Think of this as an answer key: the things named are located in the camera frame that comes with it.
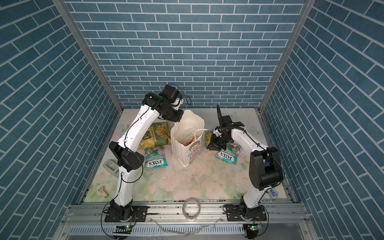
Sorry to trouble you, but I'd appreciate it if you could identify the white cable tie strip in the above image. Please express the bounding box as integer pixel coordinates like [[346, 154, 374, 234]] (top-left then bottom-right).
[[150, 218, 223, 237]]

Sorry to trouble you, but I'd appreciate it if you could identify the clear tape roll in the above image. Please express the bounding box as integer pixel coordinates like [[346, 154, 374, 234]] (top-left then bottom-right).
[[182, 198, 201, 222]]

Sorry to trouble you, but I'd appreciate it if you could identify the grey plastic object left edge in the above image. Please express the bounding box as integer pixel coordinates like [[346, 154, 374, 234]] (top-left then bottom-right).
[[103, 159, 120, 178]]

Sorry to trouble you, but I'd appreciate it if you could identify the teal Fox's mint blossom candy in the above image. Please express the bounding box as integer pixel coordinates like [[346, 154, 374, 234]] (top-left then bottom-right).
[[215, 143, 243, 165]]

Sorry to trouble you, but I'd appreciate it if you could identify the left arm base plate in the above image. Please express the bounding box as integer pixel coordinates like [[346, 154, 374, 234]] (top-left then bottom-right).
[[103, 206, 148, 223]]

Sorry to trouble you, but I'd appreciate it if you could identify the white patterned paper bag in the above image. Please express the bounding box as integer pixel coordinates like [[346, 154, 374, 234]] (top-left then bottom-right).
[[171, 110, 207, 167]]

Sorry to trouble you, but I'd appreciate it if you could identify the orange snack packet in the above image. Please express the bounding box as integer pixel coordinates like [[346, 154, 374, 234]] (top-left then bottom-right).
[[184, 137, 195, 147]]

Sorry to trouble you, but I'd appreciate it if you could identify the green Fox's spring tea candy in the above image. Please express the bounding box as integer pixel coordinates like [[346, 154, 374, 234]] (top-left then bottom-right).
[[205, 131, 213, 149]]

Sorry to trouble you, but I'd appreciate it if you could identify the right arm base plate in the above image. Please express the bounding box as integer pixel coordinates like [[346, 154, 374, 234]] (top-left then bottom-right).
[[222, 204, 267, 222]]

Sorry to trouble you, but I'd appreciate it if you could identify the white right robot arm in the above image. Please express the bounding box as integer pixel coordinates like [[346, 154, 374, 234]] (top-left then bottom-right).
[[207, 109, 285, 215]]

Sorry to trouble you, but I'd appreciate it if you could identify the aluminium front rail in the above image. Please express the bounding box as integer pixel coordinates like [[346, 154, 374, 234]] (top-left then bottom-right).
[[63, 201, 310, 226]]

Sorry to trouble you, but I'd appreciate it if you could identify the small beige spool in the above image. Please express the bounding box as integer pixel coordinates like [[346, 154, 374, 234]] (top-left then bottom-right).
[[97, 185, 109, 199]]

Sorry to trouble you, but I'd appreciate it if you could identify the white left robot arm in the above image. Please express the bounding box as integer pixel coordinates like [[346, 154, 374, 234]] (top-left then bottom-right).
[[109, 85, 183, 212]]

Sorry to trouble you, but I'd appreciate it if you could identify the yellow kettle chips bag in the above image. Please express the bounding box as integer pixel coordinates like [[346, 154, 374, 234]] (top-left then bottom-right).
[[138, 122, 171, 150]]

